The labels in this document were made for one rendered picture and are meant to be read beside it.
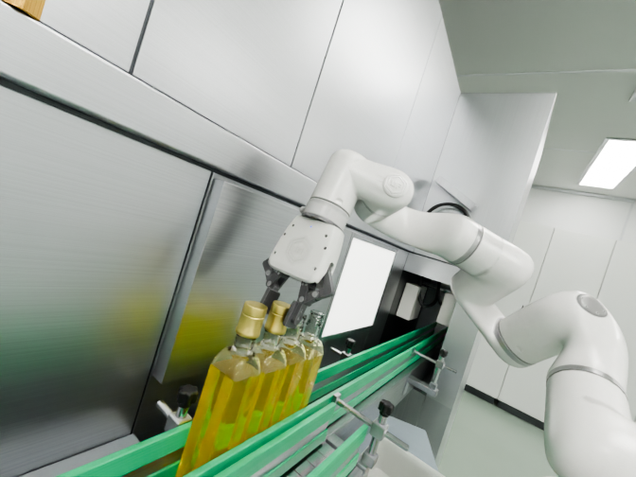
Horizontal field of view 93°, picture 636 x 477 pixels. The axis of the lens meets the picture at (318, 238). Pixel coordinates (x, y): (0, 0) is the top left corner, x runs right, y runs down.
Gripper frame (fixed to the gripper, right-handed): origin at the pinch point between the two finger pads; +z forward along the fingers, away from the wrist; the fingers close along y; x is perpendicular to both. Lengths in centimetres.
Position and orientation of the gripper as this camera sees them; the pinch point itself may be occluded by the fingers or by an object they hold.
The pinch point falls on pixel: (280, 309)
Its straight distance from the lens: 49.1
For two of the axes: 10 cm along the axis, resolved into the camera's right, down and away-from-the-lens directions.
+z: -4.3, 8.8, -2.0
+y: 8.0, 2.6, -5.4
